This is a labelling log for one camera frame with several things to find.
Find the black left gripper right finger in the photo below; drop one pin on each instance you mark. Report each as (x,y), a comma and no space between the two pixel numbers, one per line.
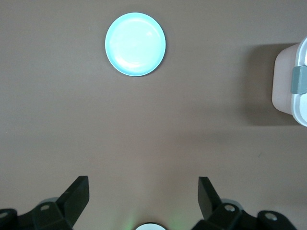
(225,215)

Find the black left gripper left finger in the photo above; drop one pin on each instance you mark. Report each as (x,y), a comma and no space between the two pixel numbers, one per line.
(60,213)

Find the brown table mat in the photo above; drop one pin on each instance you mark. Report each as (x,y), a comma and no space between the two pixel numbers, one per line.
(72,131)

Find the white lidded storage box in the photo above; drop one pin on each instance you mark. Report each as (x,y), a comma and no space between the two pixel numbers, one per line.
(284,79)

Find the light blue round plate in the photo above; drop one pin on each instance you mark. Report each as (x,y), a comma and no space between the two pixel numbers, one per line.
(135,44)

